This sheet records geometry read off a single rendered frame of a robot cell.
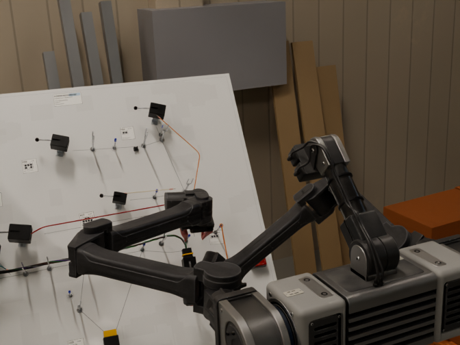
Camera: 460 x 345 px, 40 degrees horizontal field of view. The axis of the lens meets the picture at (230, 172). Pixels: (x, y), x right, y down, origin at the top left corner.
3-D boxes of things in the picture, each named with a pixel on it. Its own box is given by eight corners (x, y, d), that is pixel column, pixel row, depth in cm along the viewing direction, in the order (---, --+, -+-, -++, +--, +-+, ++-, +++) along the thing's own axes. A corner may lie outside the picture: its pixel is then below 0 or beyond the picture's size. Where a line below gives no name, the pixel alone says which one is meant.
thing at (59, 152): (37, 139, 223) (35, 129, 215) (70, 146, 225) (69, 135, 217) (34, 152, 222) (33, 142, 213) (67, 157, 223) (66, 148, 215)
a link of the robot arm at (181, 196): (209, 226, 180) (209, 197, 178) (168, 228, 178) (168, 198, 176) (202, 212, 192) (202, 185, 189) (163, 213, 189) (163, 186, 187)
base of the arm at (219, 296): (218, 357, 119) (215, 300, 115) (202, 337, 126) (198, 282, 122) (261, 345, 122) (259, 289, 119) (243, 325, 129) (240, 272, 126)
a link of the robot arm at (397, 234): (332, 159, 182) (351, 180, 186) (296, 192, 183) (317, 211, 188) (414, 235, 143) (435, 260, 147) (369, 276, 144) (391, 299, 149)
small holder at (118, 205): (100, 193, 222) (100, 186, 215) (126, 198, 223) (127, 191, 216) (98, 205, 220) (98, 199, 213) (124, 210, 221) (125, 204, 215)
